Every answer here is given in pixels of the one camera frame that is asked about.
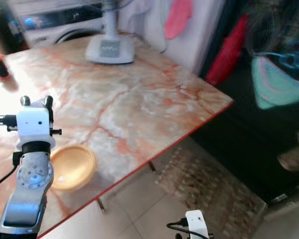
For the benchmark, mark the pink hanging cloth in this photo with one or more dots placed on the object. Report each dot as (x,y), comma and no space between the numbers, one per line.
(178,20)

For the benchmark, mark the floral beige cloth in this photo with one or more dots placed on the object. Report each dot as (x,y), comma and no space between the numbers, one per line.
(294,162)

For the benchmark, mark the white washing machine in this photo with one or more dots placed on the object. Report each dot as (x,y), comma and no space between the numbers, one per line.
(55,22)

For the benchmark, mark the white standing fan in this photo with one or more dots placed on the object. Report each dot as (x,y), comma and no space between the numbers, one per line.
(109,50)

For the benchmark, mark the dark bottle red cap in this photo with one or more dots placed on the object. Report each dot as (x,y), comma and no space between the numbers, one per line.
(0,67)

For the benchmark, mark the black cabinet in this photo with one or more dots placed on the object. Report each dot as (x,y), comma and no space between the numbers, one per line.
(244,149)

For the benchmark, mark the teal bag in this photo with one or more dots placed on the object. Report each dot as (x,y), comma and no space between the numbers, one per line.
(279,84)

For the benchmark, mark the yellow plastic bowl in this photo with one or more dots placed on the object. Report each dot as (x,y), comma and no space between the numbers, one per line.
(74,167)

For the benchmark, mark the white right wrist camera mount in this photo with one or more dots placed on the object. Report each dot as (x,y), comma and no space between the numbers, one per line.
(197,224)

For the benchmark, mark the red fabric item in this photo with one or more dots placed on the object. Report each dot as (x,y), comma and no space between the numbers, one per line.
(229,50)

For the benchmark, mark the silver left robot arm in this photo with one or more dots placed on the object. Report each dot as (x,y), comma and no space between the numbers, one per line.
(32,174)

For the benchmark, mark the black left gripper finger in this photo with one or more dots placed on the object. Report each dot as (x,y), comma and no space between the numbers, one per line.
(49,102)
(25,101)

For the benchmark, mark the tall white cabinet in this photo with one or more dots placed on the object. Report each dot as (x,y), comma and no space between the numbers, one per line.
(204,35)

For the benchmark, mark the patterned brown rug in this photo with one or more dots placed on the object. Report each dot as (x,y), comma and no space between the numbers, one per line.
(209,194)

